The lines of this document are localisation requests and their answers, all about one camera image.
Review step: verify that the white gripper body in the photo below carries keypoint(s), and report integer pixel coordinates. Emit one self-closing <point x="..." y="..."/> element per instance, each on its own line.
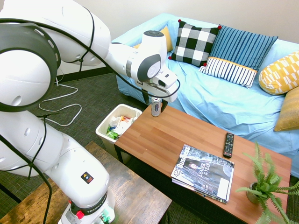
<point x="168" y="93"/>

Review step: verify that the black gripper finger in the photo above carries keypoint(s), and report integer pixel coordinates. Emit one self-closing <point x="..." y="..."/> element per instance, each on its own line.
<point x="146" y="98"/>
<point x="164" y="105"/>

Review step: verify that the silver drink can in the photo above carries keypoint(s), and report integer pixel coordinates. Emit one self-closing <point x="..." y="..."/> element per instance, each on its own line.
<point x="156" y="107"/>

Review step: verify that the orange wrapper trash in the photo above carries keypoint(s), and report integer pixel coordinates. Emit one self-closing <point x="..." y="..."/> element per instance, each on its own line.
<point x="126" y="119"/>

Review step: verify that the white crumpled paper trash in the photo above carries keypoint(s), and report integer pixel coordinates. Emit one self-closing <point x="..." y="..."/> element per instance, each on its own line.
<point x="122" y="127"/>

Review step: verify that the green wrapper trash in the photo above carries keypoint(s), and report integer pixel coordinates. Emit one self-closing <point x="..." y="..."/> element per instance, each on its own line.
<point x="112" y="133"/>

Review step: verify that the white plastic trash bin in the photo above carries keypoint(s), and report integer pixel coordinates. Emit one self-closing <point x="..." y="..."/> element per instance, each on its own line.
<point x="105" y="127"/>

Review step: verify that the brown wooden coffee table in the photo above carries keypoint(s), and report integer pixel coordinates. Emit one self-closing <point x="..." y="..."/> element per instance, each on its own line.
<point x="158" y="140"/>

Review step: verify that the light blue covered sofa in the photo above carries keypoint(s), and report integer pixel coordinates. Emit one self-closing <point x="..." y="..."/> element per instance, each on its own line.
<point x="215" y="102"/>

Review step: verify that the plain mustard yellow pillow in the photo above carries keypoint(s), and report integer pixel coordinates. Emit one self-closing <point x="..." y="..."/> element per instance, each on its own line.
<point x="168" y="39"/>

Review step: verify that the black white checkered pillow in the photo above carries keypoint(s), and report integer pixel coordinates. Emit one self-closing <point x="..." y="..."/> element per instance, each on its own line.
<point x="194" y="44"/>

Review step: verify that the black remote control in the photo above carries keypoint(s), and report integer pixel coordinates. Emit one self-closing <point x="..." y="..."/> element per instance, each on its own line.
<point x="228" y="145"/>

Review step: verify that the stack of magazines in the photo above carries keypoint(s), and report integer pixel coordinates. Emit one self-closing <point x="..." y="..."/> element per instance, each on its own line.
<point x="203" y="172"/>

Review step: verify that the blue striped pillow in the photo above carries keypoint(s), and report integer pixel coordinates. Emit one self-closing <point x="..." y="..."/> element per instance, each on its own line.
<point x="238" y="53"/>

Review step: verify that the magazine under cover magazine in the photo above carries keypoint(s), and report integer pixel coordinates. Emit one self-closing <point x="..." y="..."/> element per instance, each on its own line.
<point x="187" y="186"/>

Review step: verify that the dark rustic wooden table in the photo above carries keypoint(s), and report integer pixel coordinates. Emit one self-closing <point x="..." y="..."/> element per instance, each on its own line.
<point x="135" y="196"/>

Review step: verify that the yellow white patterned bolster pillow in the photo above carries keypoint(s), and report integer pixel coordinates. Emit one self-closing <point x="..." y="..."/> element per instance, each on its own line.
<point x="279" y="74"/>

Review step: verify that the mustard woven pillow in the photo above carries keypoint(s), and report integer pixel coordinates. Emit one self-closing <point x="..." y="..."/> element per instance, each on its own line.
<point x="289" y="112"/>

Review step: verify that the grey plant pot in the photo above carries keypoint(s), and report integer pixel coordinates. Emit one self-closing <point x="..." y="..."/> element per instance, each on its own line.
<point x="251" y="194"/>

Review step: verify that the green fern plant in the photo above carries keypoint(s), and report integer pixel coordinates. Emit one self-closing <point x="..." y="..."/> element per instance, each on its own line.
<point x="266" y="184"/>

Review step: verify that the black floor bar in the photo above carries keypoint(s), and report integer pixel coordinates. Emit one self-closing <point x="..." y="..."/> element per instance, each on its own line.
<point x="10" y="193"/>

